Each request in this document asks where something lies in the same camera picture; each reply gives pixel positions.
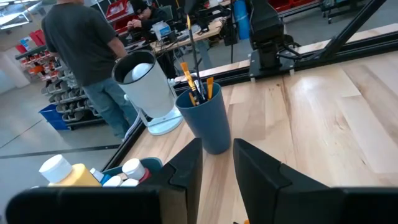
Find white box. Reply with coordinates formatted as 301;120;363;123
151;20;172;40

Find blue storage bin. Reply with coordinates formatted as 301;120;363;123
38;103;72;131

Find orange-bristle paintbrush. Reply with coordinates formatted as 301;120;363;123
180;61;198;96

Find wooden workbench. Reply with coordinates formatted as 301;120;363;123
149;17;226;72

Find small cyan paint bottle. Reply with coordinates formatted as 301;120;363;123
89;167;112;187

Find grey shelf rack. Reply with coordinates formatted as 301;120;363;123
39;70;105;127

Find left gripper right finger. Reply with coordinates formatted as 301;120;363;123
233;138;343;224

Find person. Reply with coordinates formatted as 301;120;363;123
126;0;171;43
40;0;140;141

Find large yellow paint bottle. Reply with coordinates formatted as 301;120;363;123
39;154;102;187

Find dark blue plastic cup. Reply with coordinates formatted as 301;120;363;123
175;82;233;156

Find blue cylinder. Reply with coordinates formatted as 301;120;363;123
232;0;252;40

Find red storage bin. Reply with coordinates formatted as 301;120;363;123
14;29;47;54
104;0;133;21

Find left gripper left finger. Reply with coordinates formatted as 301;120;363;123
139;138;204;224

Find clear glass jar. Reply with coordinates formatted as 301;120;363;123
111;49;184;136

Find teal plastic bin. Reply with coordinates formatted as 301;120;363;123
101;157;164;187

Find small crimson paint bottle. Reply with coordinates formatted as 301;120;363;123
121;157;152;184

